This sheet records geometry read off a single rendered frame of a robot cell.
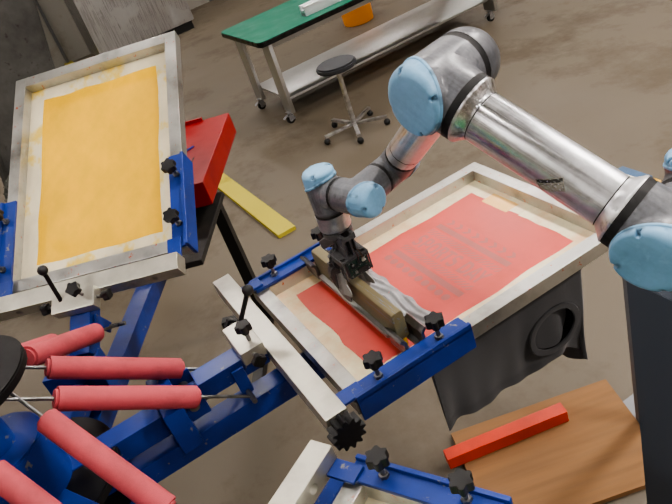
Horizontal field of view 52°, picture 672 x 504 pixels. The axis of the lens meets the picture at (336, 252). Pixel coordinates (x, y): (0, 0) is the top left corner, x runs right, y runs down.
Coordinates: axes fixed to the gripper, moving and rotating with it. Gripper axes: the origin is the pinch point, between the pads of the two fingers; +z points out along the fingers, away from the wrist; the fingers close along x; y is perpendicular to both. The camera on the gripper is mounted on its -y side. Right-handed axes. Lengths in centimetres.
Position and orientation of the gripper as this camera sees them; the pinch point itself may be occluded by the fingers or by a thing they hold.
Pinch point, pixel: (356, 290)
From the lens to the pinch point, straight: 170.1
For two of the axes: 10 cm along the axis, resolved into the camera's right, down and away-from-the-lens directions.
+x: 8.3, -4.8, 2.7
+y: 4.7, 3.6, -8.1
